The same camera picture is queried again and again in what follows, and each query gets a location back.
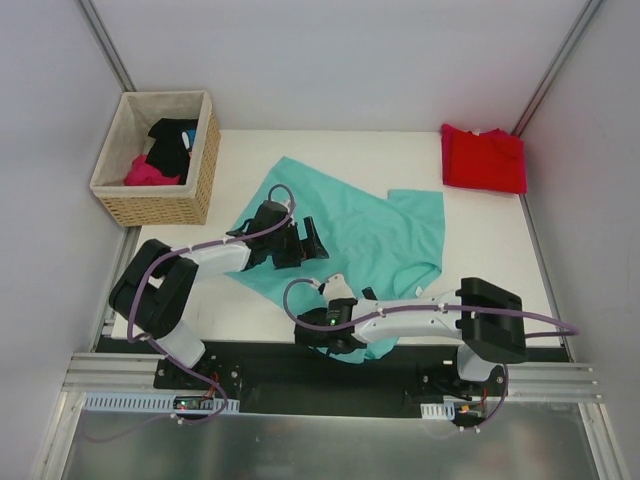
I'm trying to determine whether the teal t shirt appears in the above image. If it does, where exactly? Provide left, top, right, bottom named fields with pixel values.
left=223, top=155, right=446, bottom=365

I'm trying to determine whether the woven wicker basket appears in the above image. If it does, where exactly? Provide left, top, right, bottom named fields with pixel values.
left=90, top=90, right=221, bottom=227

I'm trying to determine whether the red t shirt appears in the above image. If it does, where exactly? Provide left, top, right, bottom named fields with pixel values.
left=440, top=124, right=527, bottom=195

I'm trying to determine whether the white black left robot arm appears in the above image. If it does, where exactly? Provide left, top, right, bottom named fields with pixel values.
left=109, top=200, right=329, bottom=389

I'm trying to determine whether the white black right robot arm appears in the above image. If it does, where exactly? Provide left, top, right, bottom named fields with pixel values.
left=290, top=274, right=528, bottom=395

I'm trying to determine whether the black t shirt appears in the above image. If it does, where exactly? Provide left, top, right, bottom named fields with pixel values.
left=146, top=118, right=198, bottom=185

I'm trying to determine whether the magenta t shirt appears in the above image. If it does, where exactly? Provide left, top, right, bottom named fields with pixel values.
left=123, top=154, right=180, bottom=187

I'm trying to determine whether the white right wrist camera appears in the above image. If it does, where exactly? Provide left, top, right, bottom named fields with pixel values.
left=318, top=273, right=354, bottom=303

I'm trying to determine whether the right white cable duct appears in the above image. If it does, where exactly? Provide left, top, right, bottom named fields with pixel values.
left=420, top=401, right=456, bottom=421

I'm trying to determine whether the white cable duct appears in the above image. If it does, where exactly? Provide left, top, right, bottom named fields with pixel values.
left=420, top=401, right=456, bottom=421
left=84, top=393, right=240, bottom=416

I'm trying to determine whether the aluminium rail right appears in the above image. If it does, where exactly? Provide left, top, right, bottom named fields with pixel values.
left=507, top=362, right=603, bottom=403

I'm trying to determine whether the aluminium rail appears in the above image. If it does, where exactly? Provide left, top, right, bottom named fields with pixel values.
left=63, top=353, right=162, bottom=390
left=507, top=362, right=603, bottom=403

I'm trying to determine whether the left white cable duct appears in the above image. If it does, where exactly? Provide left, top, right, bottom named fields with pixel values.
left=84, top=393, right=240, bottom=416

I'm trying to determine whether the aluminium rail left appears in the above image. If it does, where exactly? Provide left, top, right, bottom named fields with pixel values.
left=63, top=353, right=162, bottom=390

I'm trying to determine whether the left aluminium frame post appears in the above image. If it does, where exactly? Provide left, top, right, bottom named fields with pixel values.
left=75, top=0, right=137, bottom=92

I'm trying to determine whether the aluminium frame post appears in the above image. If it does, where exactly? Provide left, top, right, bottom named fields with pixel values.
left=75, top=0, right=137, bottom=92
left=511, top=0, right=607, bottom=137

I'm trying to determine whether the right aluminium frame post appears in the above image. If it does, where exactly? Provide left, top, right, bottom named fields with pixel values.
left=511, top=0, right=607, bottom=137

